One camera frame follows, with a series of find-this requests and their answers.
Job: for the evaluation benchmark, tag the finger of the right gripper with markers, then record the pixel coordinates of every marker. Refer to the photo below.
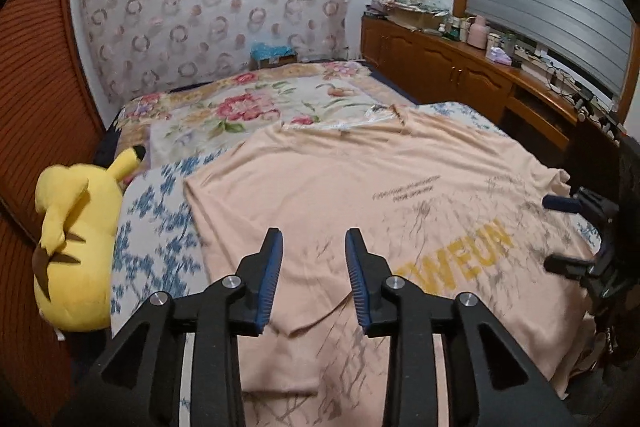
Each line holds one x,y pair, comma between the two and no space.
567,267
561,203

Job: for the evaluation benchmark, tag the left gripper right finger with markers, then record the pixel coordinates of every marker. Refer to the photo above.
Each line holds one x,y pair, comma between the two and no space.
393,307

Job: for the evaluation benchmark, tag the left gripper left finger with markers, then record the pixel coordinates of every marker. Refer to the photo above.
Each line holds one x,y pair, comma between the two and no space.
237,305

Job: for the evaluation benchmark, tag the peach printed t-shirt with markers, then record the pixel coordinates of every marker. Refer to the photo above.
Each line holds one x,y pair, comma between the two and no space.
380,231

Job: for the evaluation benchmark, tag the blue floral white blanket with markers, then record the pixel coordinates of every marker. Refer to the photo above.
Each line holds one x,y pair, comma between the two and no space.
155,236

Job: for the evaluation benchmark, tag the purple cloth bundle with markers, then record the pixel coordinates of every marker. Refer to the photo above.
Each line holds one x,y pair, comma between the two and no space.
498,55

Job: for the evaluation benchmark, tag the yellow pikachu plush toy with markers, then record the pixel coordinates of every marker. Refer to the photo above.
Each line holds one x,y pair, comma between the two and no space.
72,262

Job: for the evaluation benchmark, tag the pink floral bed quilt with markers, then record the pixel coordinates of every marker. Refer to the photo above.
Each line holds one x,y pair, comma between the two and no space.
176,125

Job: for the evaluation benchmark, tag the pink bottle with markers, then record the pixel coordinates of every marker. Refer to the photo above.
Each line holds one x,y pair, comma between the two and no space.
478,33

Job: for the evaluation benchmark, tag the wooden sideboard cabinet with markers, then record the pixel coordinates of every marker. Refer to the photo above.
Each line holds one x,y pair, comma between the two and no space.
432,70

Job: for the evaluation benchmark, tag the pile of papers and boxes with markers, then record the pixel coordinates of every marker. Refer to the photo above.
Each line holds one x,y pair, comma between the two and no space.
415,16

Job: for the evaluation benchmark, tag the blue tissue box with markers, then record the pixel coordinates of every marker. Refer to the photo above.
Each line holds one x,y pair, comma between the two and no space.
263,56

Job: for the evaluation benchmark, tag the brown louvered wardrobe door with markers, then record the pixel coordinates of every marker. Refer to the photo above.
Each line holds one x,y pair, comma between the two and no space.
47,117

